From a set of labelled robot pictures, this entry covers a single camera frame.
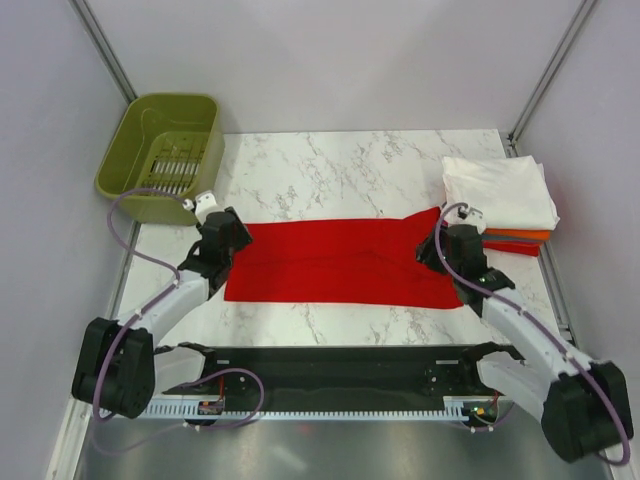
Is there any red t-shirt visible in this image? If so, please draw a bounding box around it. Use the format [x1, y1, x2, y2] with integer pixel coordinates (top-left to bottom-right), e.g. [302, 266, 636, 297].
[483, 241, 540, 257]
[224, 208, 461, 310]

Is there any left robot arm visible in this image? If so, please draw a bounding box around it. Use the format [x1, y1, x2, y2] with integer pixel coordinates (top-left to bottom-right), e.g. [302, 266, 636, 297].
[71, 207, 252, 423]

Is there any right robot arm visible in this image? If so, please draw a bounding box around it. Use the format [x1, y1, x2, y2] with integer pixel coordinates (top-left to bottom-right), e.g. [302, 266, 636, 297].
[416, 223, 634, 466]

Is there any folded grey t-shirt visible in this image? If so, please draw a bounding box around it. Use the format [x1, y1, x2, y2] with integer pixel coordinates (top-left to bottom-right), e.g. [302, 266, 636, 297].
[483, 237, 544, 246]

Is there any folded red t-shirt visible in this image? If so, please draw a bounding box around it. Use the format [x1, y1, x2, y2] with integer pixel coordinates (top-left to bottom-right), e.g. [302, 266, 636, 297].
[483, 241, 540, 257]

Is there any folded white t-shirt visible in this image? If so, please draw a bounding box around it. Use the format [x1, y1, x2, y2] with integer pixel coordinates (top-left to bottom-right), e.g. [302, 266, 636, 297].
[442, 156, 559, 231]

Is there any olive green plastic basket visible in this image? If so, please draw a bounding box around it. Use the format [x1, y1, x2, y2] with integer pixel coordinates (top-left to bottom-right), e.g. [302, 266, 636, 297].
[95, 93, 225, 226]

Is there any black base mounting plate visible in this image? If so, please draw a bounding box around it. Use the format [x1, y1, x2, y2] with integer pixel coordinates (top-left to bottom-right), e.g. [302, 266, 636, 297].
[170, 342, 521, 411]

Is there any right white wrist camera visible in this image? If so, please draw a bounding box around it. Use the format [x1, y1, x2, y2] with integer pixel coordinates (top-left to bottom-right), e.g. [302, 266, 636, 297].
[455, 204, 486, 234]

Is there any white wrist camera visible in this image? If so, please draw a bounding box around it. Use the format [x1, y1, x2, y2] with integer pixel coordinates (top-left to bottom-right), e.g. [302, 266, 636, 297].
[182, 190, 223, 223]
[455, 204, 486, 234]

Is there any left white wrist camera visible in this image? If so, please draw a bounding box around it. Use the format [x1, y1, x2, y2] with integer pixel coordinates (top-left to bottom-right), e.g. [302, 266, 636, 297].
[182, 190, 223, 223]

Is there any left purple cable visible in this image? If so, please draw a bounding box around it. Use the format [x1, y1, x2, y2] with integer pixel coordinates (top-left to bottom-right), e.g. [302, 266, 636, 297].
[91, 187, 266, 456]

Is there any purple cable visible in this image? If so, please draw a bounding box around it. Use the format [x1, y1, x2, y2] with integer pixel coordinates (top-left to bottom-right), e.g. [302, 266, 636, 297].
[91, 187, 266, 456]
[433, 202, 632, 466]

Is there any right aluminium frame post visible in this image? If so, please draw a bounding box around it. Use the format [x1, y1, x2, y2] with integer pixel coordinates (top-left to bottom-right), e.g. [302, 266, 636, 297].
[500, 0, 600, 156]

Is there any aluminium frame post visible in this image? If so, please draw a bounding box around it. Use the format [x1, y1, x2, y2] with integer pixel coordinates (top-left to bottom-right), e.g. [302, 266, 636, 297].
[500, 0, 600, 156]
[69, 0, 138, 104]

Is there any white slotted cable duct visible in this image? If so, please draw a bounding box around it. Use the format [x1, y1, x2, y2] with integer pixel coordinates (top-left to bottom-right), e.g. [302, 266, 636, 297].
[139, 397, 469, 422]

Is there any left aluminium frame post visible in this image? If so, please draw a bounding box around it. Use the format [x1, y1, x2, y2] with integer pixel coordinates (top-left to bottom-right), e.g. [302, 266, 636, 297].
[69, 0, 138, 104]

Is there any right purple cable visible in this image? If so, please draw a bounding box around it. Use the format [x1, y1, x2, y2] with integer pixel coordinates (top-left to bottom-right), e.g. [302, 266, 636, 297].
[433, 202, 632, 466]

